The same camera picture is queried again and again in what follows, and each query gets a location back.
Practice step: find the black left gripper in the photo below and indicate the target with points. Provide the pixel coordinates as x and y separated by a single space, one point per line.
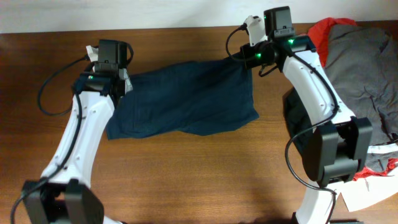
126 77

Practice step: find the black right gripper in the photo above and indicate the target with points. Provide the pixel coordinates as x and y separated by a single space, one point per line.
245 53

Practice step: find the dark blue shorts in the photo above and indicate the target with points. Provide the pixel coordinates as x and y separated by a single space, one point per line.
200 98

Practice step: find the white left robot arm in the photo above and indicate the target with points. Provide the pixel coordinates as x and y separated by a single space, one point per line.
63 192

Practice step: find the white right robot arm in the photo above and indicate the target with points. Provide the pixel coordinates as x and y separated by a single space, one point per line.
339 141

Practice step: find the red garment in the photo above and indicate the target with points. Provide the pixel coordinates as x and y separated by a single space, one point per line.
319 34

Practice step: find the black garment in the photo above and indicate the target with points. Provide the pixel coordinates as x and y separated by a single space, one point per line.
296 119

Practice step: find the grey garment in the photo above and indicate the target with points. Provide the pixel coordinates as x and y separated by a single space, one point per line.
362 67

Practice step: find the white garment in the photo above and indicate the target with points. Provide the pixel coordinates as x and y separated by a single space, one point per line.
376 182

